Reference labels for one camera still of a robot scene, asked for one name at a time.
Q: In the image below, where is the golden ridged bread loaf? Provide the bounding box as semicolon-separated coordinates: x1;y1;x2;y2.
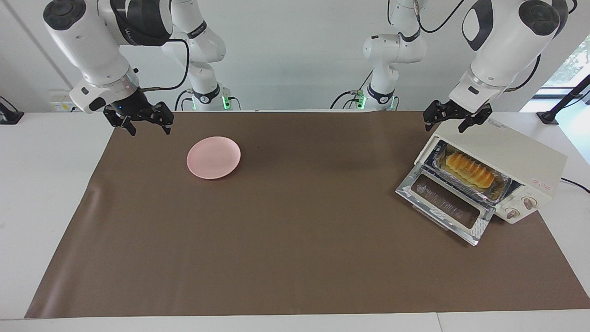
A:
445;152;495;189

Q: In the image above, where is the aluminium foil tray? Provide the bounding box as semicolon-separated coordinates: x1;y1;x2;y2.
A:
433;143;512;203

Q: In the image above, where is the cream toaster oven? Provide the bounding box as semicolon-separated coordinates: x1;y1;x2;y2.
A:
415;118;568;225

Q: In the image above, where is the glass oven door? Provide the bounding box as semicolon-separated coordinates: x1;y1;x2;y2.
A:
395;164;495;246

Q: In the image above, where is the pink round plate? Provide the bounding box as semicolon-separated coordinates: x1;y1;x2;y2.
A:
186;136;242;180

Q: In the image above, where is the black clamp stand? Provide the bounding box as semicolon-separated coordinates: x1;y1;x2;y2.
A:
537;74;590;125
0;96;24;125

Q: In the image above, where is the bright window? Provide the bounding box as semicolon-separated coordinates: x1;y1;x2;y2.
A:
535;35;590;100

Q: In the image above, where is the brown table mat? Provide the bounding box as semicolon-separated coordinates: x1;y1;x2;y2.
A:
24;111;590;319

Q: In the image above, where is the black right base cable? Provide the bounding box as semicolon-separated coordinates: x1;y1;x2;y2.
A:
174;89;194;111

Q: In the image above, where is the black base cable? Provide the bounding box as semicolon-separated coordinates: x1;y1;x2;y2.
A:
174;89;194;111
330;70;374;110

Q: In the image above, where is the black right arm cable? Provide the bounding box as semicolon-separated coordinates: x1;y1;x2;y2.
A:
138;38;190;91

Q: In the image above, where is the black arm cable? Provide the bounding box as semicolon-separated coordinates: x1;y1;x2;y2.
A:
387;0;541;93
138;38;190;91

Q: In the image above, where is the white wall socket box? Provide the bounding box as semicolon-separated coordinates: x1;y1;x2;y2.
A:
48;89;86;113

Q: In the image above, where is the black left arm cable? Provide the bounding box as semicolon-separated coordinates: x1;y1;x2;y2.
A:
387;0;541;93

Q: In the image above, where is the black left base cable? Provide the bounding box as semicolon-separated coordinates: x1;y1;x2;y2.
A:
330;70;374;110

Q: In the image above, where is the black oven power cable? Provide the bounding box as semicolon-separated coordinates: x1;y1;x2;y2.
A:
560;178;590;194

